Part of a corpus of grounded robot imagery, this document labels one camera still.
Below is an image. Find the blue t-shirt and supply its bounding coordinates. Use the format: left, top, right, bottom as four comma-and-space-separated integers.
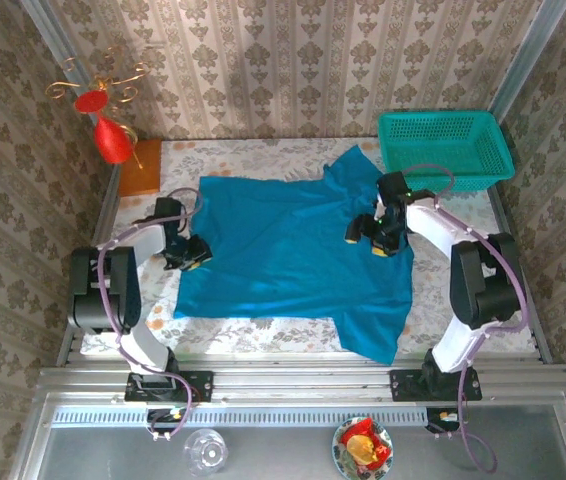
172, 144, 416, 366

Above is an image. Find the brown wooden block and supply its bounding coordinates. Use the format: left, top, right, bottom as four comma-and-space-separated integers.
118, 138, 163, 198

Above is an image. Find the teal plastic basket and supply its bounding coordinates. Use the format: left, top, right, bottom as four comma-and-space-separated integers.
376, 109, 516, 195

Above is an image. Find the floral patterned tablecloth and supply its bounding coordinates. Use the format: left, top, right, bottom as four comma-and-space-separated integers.
80, 137, 539, 356

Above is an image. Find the red snack packet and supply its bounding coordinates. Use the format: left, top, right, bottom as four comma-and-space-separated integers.
338, 418, 393, 470

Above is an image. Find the clear glass cup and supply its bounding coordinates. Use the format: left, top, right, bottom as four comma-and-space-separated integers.
183, 428, 229, 477

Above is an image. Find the yellow snack packet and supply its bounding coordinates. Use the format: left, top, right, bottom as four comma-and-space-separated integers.
346, 434, 377, 464

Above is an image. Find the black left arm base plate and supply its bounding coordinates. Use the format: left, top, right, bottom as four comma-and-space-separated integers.
124, 369, 214, 404

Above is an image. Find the red gold wire ornament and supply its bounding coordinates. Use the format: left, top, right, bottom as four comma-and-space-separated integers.
45, 45, 152, 170

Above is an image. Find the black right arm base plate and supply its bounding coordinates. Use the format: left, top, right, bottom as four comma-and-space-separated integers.
389, 368, 483, 402

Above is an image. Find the aluminium frame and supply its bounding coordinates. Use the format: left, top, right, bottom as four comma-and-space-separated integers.
10, 0, 566, 480

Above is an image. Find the black cable junction box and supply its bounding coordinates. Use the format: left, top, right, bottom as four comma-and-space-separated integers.
145, 407, 189, 434
425, 407, 463, 434

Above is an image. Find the grey slotted cable duct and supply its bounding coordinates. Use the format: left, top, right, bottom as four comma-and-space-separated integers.
50, 405, 429, 429

